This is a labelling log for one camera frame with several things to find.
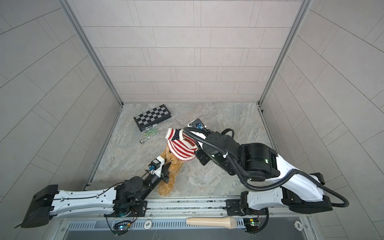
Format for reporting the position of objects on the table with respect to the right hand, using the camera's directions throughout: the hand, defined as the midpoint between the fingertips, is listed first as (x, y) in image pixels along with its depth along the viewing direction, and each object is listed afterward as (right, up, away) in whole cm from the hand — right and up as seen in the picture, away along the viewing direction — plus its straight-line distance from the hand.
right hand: (193, 141), depth 53 cm
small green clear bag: (-30, -2, +46) cm, 55 cm away
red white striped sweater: (-5, -3, +6) cm, 8 cm away
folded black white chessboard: (-31, +8, +52) cm, 61 cm away
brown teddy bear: (-12, -23, +11) cm, 28 cm away
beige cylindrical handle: (+13, -38, +12) cm, 41 cm away
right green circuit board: (+26, -41, +15) cm, 51 cm away
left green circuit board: (-32, -40, +11) cm, 52 cm away
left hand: (-8, -11, +15) cm, 20 cm away
